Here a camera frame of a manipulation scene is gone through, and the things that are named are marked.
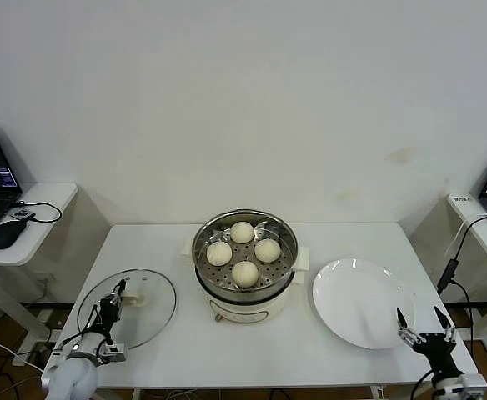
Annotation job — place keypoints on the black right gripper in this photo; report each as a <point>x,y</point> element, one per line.
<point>437,350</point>

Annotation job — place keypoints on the small black usb device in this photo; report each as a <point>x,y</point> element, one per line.
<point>23,214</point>

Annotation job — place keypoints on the black computer mouse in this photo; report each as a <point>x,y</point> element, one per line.
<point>6,235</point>

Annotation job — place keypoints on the white electric cooker base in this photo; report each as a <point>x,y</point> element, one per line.
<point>235,310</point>

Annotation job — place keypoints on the perforated stainless steel steamer basket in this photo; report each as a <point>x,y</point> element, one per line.
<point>277,273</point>

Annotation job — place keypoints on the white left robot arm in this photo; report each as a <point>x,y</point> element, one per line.
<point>70,375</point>

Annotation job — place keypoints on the round glass pot lid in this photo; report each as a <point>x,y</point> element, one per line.
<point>152,325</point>

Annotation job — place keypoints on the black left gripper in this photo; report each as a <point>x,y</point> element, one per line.
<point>110,312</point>

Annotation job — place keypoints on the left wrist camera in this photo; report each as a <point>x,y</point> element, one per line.
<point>114,353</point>

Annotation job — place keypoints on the white steamed baozi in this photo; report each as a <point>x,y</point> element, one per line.
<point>219,253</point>
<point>242,232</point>
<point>267,250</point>
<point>244,274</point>

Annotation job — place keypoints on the round white plate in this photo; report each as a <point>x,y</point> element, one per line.
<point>352,300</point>

